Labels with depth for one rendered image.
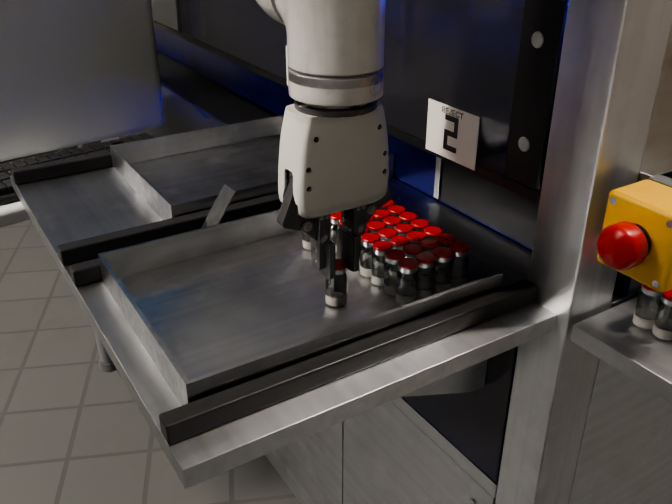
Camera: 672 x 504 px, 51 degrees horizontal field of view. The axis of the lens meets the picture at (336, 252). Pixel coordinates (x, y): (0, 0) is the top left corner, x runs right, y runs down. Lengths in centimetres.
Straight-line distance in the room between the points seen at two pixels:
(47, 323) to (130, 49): 121
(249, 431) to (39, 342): 184
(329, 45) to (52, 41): 91
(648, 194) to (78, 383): 177
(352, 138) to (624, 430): 53
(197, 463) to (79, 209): 52
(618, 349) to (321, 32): 40
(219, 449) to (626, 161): 44
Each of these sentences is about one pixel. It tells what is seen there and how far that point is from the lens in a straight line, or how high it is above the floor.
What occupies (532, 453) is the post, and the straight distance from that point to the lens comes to 86.
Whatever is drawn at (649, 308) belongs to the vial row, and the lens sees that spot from 74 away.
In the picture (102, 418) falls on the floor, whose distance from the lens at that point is 203.
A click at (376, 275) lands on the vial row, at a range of 75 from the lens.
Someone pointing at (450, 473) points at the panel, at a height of 55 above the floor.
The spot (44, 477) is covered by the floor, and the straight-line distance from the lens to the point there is 191.
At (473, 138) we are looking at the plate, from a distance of 78.
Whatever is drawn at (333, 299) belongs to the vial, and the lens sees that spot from 72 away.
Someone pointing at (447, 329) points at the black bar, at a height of 89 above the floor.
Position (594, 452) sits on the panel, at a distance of 94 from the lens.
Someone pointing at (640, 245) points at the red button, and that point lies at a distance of 63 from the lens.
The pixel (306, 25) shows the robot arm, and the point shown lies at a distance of 60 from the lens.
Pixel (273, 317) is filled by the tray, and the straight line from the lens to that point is 71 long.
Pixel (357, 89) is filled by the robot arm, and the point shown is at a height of 111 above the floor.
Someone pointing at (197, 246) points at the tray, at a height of 90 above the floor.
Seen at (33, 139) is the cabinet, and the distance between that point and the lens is 147.
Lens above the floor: 127
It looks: 28 degrees down
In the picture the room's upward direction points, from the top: straight up
